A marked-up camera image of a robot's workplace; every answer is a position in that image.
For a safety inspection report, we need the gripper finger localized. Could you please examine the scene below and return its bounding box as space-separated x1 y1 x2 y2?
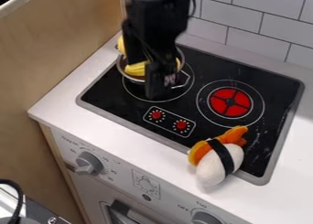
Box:
144 60 179 101
121 20 147 66

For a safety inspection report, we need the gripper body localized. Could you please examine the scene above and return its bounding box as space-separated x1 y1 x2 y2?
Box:
128 11 192 69

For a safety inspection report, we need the yellow toy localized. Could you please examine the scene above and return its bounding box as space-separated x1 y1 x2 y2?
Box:
115 35 184 78

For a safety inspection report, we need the silver pot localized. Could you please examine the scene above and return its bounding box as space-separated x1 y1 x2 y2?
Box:
114 46 194 91

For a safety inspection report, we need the toy stove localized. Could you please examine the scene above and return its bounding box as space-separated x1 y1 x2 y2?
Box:
74 40 308 187

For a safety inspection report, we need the wooden board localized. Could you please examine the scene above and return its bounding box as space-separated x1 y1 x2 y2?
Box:
0 0 125 224

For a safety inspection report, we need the white and orange toy sushi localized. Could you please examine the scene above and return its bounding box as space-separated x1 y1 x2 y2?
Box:
186 124 251 187

